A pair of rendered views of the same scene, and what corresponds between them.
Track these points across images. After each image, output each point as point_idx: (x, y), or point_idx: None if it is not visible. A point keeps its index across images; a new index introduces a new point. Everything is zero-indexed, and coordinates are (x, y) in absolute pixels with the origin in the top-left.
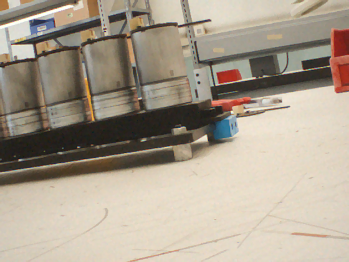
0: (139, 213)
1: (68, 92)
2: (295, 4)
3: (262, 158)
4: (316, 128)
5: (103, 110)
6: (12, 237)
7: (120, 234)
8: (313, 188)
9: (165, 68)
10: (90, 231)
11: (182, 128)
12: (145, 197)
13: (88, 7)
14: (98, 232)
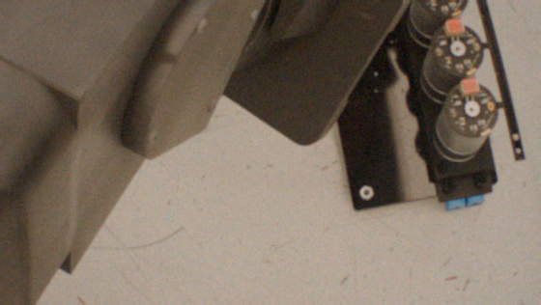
0: (162, 262)
1: (420, 27)
2: None
3: (309, 290)
4: (448, 299)
5: (421, 74)
6: (120, 202)
7: (121, 273)
8: None
9: (444, 139)
10: (129, 250)
11: (364, 198)
12: (207, 243)
13: None
14: (126, 258)
